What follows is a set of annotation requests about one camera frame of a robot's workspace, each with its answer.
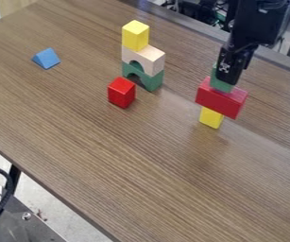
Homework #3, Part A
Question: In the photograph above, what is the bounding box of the black braided cable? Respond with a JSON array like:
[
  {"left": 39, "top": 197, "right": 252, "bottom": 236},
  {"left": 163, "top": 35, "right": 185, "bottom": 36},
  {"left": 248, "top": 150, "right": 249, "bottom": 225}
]
[{"left": 0, "top": 164, "right": 18, "bottom": 234}]

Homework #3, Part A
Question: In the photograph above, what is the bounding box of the blue triangular block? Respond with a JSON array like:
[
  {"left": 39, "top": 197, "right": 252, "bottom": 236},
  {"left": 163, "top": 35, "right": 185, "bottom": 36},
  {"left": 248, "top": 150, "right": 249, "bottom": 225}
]
[{"left": 30, "top": 46, "right": 63, "bottom": 71}]

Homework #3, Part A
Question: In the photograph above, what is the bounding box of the red cube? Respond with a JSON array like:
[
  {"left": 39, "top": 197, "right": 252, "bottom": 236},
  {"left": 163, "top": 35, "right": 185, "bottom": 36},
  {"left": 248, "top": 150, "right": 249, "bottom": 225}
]
[{"left": 106, "top": 76, "right": 137, "bottom": 110}]

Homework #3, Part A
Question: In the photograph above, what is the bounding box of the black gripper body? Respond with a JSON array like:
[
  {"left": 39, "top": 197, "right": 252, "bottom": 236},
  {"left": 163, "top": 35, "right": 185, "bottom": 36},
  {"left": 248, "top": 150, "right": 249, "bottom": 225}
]
[{"left": 218, "top": 37, "right": 261, "bottom": 69}]

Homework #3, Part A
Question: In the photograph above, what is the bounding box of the green cube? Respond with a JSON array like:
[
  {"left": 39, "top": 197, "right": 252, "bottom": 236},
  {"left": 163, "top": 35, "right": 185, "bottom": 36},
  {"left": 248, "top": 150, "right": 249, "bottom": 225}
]
[{"left": 209, "top": 63, "right": 237, "bottom": 95}]

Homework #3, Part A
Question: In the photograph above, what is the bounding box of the red rectangular block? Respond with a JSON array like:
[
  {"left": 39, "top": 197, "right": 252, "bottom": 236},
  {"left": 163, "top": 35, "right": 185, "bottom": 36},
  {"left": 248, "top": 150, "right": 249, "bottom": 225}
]
[{"left": 194, "top": 76, "right": 249, "bottom": 121}]

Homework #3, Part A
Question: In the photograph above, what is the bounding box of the green arch block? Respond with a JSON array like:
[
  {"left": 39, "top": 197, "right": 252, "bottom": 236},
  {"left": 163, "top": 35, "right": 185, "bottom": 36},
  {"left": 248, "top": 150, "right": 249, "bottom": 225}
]
[{"left": 120, "top": 60, "right": 166, "bottom": 94}]

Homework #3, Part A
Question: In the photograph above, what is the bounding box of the yellow rectangular block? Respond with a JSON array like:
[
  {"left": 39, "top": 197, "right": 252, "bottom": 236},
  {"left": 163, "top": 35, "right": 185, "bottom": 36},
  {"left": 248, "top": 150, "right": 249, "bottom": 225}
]
[{"left": 197, "top": 106, "right": 227, "bottom": 130}]

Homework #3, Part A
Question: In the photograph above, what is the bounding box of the natural wood arch block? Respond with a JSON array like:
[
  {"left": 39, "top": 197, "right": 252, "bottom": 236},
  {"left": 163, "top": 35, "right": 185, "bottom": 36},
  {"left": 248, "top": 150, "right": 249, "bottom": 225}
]
[{"left": 120, "top": 43, "right": 168, "bottom": 78}]

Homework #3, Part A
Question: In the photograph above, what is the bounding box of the yellow cube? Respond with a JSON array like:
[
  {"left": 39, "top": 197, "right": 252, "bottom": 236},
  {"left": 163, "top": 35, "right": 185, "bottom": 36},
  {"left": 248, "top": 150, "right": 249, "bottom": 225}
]
[{"left": 120, "top": 19, "right": 151, "bottom": 53}]

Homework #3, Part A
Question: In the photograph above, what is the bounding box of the grey metal base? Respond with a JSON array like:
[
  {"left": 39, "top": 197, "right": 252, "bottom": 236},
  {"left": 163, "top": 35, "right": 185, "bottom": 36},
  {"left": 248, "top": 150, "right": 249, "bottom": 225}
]
[{"left": 0, "top": 188, "right": 69, "bottom": 242}]

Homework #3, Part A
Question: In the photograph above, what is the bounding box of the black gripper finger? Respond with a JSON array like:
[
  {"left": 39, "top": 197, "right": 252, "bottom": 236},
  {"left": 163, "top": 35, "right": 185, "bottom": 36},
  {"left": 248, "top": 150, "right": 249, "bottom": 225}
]
[{"left": 213, "top": 56, "right": 248, "bottom": 86}]

